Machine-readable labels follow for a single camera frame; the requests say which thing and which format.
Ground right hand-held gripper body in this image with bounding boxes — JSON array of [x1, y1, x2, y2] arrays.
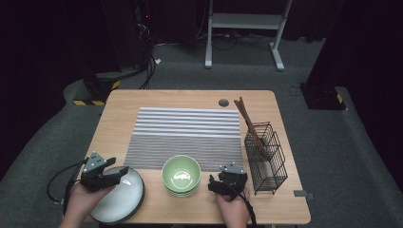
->
[[220, 162, 249, 200]]

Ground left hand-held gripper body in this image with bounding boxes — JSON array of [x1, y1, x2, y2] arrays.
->
[[79, 151, 112, 193]]

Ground white plate with dark rim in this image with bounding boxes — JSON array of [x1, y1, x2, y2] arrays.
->
[[89, 165, 146, 225]]

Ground black wire cutlery basket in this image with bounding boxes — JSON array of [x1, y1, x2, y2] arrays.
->
[[243, 121, 289, 196]]

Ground person's right hand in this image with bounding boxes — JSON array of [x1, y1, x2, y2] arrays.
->
[[216, 189, 252, 228]]

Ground person's left hand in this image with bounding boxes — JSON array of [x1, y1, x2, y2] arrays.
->
[[62, 182, 116, 223]]

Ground striped woven placemat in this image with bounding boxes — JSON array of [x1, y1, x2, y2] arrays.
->
[[124, 106, 245, 173]]

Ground black yellow striped stand base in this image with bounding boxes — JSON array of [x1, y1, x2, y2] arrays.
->
[[73, 70, 122, 107], [298, 83, 347, 111]]

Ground dark equipment rack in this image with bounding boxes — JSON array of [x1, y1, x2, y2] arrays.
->
[[132, 0, 154, 36]]

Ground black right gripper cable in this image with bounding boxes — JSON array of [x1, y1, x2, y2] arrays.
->
[[221, 179, 258, 228]]

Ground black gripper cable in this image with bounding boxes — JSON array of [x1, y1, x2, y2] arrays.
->
[[47, 158, 89, 217], [221, 179, 258, 228]]

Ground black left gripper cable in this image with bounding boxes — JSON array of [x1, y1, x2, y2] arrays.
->
[[47, 158, 89, 217]]

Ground black cable bundle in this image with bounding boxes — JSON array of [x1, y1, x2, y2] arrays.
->
[[136, 18, 159, 90]]

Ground tangled floor cables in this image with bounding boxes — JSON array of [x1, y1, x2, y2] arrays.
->
[[196, 29, 277, 51]]

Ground white metal stand frame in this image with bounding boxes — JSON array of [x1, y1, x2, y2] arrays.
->
[[203, 0, 294, 72]]

